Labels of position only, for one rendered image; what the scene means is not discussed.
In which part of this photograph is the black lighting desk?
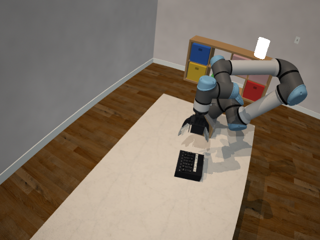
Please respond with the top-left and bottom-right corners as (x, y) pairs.
(174, 150), (204, 182)

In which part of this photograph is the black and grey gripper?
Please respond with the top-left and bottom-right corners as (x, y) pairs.
(178, 108), (209, 142)

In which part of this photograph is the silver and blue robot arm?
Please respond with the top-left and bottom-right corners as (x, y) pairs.
(193, 55), (308, 131)

